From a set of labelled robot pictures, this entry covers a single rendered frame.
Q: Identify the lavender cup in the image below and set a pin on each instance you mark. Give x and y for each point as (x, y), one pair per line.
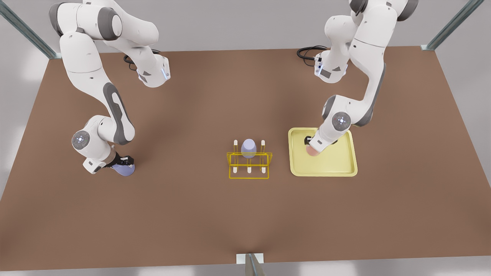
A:
(124, 169)
(248, 148)

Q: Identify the pink cup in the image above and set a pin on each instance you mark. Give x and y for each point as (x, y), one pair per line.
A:
(312, 151)

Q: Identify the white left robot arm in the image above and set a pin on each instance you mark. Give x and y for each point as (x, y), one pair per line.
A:
(364, 57)

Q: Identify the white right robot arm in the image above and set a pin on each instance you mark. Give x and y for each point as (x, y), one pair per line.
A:
(92, 76)

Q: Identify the yellow square tray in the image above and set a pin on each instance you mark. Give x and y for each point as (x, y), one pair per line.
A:
(330, 161)

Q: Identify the silver frame post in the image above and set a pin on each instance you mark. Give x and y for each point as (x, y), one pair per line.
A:
(450, 25)
(27, 30)
(251, 263)

